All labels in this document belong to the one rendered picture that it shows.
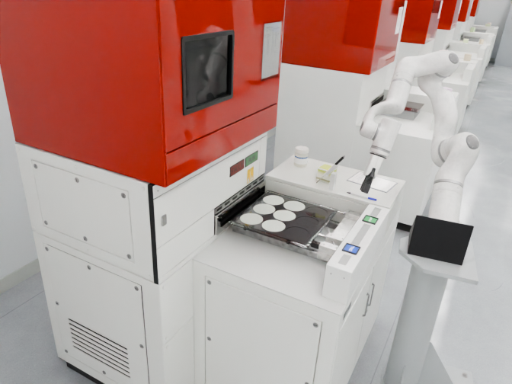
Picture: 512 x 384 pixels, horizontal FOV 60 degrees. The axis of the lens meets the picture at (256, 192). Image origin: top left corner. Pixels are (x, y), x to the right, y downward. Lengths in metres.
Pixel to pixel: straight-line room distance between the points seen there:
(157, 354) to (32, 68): 1.18
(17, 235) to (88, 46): 1.85
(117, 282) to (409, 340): 1.34
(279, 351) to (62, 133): 1.15
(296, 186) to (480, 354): 1.47
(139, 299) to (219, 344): 0.42
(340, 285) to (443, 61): 1.12
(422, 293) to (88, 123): 1.52
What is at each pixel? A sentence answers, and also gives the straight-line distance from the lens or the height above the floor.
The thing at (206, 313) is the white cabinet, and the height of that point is 0.57.
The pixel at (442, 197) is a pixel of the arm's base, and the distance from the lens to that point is 2.00.
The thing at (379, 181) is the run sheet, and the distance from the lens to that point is 2.26.
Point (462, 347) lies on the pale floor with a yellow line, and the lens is 2.93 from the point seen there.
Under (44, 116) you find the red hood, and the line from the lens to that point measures 1.77.
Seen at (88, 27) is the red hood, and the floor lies 1.69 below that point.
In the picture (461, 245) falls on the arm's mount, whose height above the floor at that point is 0.91.
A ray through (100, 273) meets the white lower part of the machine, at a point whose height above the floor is 0.75.
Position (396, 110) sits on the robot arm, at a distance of 2.04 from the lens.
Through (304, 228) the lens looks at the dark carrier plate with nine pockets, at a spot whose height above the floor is 0.90.
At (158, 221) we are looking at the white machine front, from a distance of 1.55.
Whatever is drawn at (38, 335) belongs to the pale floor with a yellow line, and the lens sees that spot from 2.84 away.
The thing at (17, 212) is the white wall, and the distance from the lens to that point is 3.08.
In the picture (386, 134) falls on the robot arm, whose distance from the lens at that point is 1.94.
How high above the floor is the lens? 1.85
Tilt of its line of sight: 26 degrees down
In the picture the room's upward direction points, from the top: 3 degrees clockwise
